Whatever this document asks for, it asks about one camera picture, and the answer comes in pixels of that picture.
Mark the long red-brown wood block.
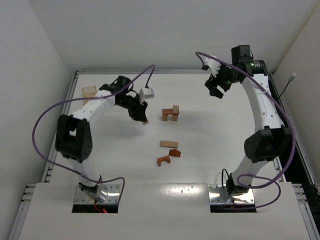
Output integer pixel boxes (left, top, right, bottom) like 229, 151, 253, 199
162, 108, 174, 115

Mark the striped dark wood block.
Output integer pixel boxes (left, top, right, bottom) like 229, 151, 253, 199
162, 114, 169, 121

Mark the small light wood cube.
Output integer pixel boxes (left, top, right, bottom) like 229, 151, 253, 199
172, 105, 180, 115

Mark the long light wood block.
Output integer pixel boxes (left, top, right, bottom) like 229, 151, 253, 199
159, 140, 179, 149

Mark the clear plastic block box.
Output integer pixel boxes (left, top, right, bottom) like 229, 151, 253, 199
81, 85, 97, 106

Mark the light tan wood block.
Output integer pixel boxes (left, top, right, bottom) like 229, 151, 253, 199
171, 114, 179, 122

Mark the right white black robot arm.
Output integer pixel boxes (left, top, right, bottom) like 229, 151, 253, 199
202, 45, 292, 195

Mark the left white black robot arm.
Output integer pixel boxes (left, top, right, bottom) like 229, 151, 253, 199
55, 76, 154, 200

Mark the red-brown wedge block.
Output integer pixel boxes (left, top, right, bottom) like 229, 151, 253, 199
169, 149, 181, 158

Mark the orange arch wood block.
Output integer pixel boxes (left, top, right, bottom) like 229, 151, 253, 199
156, 155, 171, 167

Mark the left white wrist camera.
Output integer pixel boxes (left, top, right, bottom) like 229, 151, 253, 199
138, 87, 155, 104

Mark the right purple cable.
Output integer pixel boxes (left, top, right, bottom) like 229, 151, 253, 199
195, 51, 297, 209

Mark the purple cable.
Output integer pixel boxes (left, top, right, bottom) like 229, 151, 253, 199
32, 64, 156, 201
195, 51, 297, 209

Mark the black wall cable white plug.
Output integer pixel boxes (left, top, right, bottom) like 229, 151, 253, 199
268, 72, 297, 111

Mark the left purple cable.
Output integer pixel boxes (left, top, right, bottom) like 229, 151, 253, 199
32, 64, 156, 201

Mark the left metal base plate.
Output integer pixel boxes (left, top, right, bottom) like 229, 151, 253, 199
73, 184, 120, 205

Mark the metal base plate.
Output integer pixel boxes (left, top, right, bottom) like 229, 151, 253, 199
207, 184, 255, 207
73, 184, 120, 205

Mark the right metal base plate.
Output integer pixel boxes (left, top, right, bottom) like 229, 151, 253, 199
207, 184, 255, 207

